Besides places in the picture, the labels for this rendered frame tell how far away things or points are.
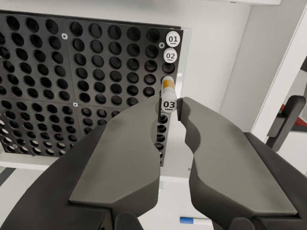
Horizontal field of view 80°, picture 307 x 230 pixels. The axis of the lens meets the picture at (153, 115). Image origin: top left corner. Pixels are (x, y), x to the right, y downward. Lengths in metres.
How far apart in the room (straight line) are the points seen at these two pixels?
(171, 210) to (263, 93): 0.48
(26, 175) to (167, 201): 0.36
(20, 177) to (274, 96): 0.39
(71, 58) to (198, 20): 0.15
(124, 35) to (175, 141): 0.20
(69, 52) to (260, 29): 0.19
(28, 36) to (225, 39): 0.22
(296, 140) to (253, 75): 0.30
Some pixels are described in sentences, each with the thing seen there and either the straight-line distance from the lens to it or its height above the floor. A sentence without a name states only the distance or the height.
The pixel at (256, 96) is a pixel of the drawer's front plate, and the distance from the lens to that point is 0.21.
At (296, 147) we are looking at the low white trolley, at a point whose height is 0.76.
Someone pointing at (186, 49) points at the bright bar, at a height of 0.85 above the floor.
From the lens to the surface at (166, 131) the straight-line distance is 0.23.
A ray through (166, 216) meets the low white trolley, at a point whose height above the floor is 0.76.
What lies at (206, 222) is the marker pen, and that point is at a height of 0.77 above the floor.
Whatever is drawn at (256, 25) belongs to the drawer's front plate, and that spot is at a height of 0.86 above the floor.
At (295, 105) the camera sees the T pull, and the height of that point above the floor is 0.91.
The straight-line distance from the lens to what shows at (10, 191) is 0.40.
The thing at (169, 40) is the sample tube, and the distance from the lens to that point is 0.17.
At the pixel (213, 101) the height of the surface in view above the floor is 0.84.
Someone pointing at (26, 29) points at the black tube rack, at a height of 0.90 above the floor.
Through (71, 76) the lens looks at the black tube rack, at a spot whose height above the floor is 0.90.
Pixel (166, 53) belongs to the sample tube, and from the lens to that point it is 0.18.
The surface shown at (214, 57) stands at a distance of 0.26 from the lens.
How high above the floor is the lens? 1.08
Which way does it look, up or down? 59 degrees down
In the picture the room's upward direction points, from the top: 175 degrees counter-clockwise
